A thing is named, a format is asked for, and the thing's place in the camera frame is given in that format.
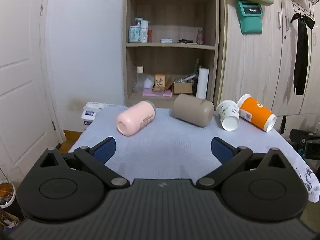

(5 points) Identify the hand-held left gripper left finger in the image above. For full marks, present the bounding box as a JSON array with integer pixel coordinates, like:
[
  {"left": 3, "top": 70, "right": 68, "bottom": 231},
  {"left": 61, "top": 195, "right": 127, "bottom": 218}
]
[{"left": 35, "top": 136, "right": 130, "bottom": 190}]

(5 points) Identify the white door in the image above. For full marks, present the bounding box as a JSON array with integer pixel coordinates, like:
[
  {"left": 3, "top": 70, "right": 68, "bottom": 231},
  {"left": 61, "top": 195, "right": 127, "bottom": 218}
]
[{"left": 0, "top": 0, "right": 65, "bottom": 183}]

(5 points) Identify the white wipes pack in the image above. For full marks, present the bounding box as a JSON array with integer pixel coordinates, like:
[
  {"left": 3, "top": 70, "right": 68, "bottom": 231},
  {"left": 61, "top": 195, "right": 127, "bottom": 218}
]
[
  {"left": 85, "top": 102, "right": 104, "bottom": 111},
  {"left": 81, "top": 109, "right": 98, "bottom": 126}
]

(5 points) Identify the beige cup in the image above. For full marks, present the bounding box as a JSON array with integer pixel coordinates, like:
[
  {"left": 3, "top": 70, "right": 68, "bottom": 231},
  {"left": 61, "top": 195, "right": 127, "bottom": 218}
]
[{"left": 169, "top": 94, "right": 215, "bottom": 127}]

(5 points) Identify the wooden bookshelf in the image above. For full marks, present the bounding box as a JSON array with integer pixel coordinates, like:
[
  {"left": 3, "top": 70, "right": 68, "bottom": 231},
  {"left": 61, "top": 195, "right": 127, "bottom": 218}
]
[{"left": 122, "top": 0, "right": 220, "bottom": 109}]

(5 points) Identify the pink cup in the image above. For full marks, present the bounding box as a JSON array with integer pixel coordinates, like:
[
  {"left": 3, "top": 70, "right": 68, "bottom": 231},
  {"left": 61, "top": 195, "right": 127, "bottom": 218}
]
[{"left": 116, "top": 101, "right": 157, "bottom": 137}]

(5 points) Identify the clear bottle beige cap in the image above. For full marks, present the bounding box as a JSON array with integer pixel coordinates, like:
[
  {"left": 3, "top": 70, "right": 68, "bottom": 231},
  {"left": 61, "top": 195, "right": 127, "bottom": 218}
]
[{"left": 132, "top": 66, "right": 145, "bottom": 94}]

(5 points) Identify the white paper towel roll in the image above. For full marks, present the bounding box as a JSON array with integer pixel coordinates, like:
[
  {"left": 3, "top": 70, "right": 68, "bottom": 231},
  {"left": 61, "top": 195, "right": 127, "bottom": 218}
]
[{"left": 196, "top": 67, "right": 209, "bottom": 99}]

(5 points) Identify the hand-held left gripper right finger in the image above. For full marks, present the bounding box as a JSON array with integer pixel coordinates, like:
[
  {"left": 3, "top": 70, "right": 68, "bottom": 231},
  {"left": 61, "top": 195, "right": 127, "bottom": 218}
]
[{"left": 196, "top": 136, "right": 290, "bottom": 190}]

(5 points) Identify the orange paper cup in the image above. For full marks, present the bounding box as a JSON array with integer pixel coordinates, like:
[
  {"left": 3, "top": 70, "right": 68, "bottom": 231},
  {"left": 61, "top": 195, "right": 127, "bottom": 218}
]
[{"left": 237, "top": 94, "right": 277, "bottom": 132}]

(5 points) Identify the small wooden printed box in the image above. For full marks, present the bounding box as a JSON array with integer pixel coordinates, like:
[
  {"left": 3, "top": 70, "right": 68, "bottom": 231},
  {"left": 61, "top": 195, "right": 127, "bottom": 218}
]
[{"left": 153, "top": 74, "right": 166, "bottom": 92}]

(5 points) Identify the white slim bottle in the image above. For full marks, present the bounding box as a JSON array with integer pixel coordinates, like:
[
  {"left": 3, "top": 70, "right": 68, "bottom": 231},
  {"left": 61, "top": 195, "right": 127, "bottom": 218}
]
[{"left": 140, "top": 20, "right": 149, "bottom": 43}]

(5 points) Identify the light wooden wardrobe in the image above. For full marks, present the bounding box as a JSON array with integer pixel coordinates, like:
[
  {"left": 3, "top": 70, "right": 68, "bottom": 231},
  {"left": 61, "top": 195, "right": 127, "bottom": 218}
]
[{"left": 215, "top": 0, "right": 320, "bottom": 117}]

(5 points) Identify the black device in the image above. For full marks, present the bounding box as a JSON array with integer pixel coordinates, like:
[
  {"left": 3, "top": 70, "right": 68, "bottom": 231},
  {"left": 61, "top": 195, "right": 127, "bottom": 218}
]
[{"left": 289, "top": 129, "right": 320, "bottom": 161}]

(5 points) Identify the folded white paper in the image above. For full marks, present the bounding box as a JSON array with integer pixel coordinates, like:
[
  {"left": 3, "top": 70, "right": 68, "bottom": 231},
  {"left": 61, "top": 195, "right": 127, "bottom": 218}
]
[{"left": 144, "top": 76, "right": 155, "bottom": 90}]

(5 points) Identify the teal white pump bottle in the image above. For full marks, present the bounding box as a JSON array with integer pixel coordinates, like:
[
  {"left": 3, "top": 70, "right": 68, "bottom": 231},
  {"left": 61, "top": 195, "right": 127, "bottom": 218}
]
[{"left": 129, "top": 17, "right": 141, "bottom": 43}]

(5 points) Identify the white floral paper cup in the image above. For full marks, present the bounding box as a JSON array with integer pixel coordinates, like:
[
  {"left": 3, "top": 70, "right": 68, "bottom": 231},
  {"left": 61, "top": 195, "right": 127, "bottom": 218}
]
[{"left": 216, "top": 100, "right": 240, "bottom": 131}]

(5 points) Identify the small cardboard box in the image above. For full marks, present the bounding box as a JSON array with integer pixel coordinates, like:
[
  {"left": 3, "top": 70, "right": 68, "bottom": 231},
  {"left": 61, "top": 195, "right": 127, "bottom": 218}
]
[{"left": 172, "top": 81, "right": 193, "bottom": 95}]

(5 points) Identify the white-rimmed bowl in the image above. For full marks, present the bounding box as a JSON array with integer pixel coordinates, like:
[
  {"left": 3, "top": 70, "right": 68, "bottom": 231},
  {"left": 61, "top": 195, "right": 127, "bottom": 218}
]
[{"left": 0, "top": 179, "right": 16, "bottom": 208}]

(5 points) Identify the flat pink box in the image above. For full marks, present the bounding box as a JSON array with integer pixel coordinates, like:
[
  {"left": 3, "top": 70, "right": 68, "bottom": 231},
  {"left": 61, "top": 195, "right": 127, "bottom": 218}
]
[{"left": 142, "top": 89, "right": 172, "bottom": 97}]

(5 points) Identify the teal hanging pouch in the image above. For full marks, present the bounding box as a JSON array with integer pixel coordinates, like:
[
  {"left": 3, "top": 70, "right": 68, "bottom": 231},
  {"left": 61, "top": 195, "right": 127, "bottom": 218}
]
[{"left": 236, "top": 0, "right": 263, "bottom": 35}]

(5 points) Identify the light blue table cloth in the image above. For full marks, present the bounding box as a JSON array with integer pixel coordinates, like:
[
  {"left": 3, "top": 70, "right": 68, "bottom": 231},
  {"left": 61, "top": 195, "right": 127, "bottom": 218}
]
[{"left": 68, "top": 105, "right": 320, "bottom": 203}]

